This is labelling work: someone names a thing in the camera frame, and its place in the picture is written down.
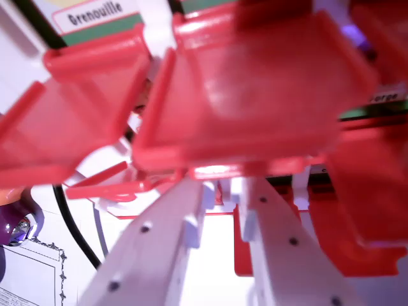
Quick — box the red plastic flap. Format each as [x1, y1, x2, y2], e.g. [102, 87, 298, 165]
[0, 24, 150, 189]
[310, 127, 408, 278]
[132, 9, 380, 175]

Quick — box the printed paper sheet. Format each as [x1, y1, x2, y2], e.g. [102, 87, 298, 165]
[0, 237, 69, 306]

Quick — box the colourful bead toy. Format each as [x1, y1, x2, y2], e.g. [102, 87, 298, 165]
[0, 187, 45, 248]

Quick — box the red and white game board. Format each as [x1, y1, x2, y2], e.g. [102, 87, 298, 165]
[0, 0, 408, 278]

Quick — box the frog picture card Grenouille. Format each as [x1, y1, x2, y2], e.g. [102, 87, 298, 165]
[31, 0, 144, 48]

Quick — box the thin dark cable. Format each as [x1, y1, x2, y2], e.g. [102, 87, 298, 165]
[92, 203, 110, 258]

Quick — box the long black cable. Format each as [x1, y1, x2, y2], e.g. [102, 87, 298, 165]
[52, 184, 103, 269]

